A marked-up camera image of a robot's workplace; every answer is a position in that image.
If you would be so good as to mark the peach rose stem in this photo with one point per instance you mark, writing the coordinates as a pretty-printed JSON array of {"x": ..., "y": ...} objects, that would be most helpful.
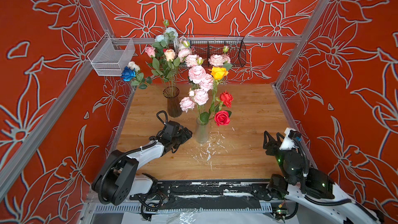
[{"x": 170, "y": 67}]

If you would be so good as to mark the white rose stem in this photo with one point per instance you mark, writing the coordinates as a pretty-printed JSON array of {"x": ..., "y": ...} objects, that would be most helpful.
[{"x": 133, "y": 66}]

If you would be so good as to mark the orange yellow rose stem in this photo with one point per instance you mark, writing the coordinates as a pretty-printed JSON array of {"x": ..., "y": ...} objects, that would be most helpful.
[{"x": 218, "y": 74}]

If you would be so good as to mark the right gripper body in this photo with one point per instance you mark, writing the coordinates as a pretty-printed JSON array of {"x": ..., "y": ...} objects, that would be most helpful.
[{"x": 282, "y": 157}]

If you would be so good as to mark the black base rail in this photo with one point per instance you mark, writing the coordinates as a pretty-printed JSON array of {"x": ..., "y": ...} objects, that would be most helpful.
[{"x": 216, "y": 195}]

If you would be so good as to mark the dark ribbed glass vase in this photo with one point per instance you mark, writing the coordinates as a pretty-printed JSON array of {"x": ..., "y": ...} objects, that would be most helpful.
[{"x": 171, "y": 93}]

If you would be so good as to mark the dark red rose stem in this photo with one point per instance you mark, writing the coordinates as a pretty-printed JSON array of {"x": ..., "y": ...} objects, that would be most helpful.
[{"x": 224, "y": 100}]

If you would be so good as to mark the blue rose stem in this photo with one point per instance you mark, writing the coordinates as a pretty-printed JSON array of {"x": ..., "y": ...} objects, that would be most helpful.
[{"x": 127, "y": 75}]

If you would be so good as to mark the small circuit board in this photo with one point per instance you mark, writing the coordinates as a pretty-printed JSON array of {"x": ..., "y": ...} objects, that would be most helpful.
[{"x": 280, "y": 210}]

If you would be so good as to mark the pink carnation spray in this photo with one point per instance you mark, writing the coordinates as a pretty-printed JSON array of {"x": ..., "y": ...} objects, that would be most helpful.
[
  {"x": 223, "y": 60},
  {"x": 187, "y": 54}
]

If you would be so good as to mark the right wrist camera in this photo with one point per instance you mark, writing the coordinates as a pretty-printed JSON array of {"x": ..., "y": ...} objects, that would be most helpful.
[{"x": 291, "y": 140}]

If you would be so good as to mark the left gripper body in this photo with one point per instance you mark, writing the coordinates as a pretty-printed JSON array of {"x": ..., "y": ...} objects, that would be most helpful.
[{"x": 180, "y": 138}]

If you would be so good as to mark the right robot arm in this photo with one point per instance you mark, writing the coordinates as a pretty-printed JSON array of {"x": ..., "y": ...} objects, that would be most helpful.
[{"x": 310, "y": 187}]

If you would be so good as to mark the clear glass vase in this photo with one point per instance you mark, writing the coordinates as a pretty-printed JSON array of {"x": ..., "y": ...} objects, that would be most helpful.
[{"x": 202, "y": 132}]

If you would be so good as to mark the large pink peony stem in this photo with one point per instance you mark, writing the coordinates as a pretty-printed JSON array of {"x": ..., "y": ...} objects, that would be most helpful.
[{"x": 196, "y": 100}]

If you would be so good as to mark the clear acrylic wall bin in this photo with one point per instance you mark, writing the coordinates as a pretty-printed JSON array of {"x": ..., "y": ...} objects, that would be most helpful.
[{"x": 110, "y": 55}]

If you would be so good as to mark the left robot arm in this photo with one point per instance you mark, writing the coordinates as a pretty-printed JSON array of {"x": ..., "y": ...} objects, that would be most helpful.
[{"x": 117, "y": 178}]

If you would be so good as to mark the black wire wall basket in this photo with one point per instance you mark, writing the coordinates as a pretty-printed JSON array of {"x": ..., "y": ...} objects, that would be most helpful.
[{"x": 207, "y": 45}]

